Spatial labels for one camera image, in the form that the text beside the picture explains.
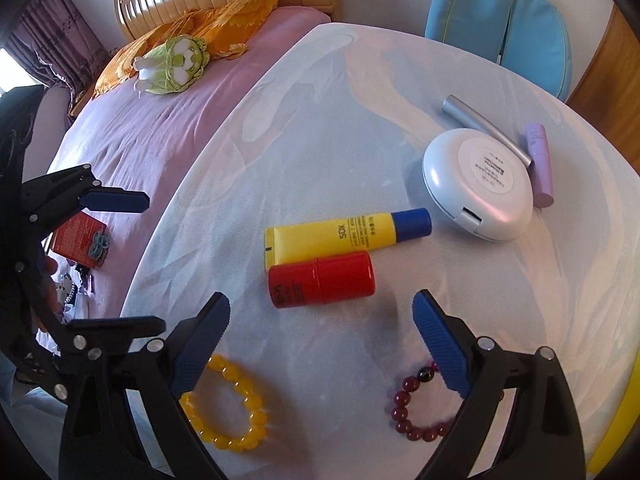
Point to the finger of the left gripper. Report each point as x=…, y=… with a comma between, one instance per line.
x=115, y=200
x=116, y=333

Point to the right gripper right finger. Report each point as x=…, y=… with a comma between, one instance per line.
x=438, y=332

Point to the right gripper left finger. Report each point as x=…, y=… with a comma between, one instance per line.
x=193, y=341

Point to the white round compact case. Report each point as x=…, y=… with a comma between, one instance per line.
x=479, y=184

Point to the red box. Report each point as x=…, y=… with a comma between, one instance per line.
x=82, y=239

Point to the pink bed sheet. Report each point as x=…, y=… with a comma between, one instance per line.
x=147, y=143

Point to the red lipstick tube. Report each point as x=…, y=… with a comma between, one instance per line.
x=321, y=281

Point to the yellow blue cream tube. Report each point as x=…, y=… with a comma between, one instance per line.
x=328, y=238

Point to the green cabbage plush toy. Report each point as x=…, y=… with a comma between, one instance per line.
x=171, y=67

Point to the purple curtain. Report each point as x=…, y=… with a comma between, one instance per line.
x=54, y=44

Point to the yellow plastic bin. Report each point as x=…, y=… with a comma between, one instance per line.
x=624, y=419

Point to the purple lipstick tube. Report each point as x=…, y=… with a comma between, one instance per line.
x=540, y=170

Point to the orange pillow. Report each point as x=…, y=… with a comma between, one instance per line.
x=225, y=30

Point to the silver cosmetic tube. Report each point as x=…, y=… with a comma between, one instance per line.
x=470, y=118

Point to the blue chair backrest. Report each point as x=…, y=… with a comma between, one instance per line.
x=527, y=37

